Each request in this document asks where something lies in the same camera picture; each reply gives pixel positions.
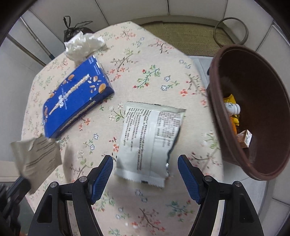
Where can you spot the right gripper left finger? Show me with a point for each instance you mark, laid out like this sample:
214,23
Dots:
98,178

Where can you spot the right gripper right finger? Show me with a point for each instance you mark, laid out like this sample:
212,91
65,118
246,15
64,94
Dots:
193,179

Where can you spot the beige paper wrapper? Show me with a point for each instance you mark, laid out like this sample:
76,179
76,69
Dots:
36,159

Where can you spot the orange peel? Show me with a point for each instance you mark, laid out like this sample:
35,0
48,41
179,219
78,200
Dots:
233,124

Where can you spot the small brown juice carton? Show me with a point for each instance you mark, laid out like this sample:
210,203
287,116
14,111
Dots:
244,138

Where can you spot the silver foil snack wrapper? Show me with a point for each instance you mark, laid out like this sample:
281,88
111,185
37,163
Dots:
148,137

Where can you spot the yellow snack wrapper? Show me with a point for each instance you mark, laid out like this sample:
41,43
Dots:
231,99

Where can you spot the blue biscuit box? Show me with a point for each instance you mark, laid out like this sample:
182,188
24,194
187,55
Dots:
86,86

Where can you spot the brown plastic trash bin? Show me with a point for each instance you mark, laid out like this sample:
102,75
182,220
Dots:
258,90

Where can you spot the floral tablecloth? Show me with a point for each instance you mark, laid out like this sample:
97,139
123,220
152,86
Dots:
141,68

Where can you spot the crumpled white tissue on table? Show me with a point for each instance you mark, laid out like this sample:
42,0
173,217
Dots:
81,46

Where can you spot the green floor mat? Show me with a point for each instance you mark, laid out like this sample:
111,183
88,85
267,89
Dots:
191,39

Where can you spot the black garbage bag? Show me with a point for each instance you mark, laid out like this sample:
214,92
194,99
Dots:
70,31

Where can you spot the blue handled mop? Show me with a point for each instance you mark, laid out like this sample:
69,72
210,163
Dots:
32,33

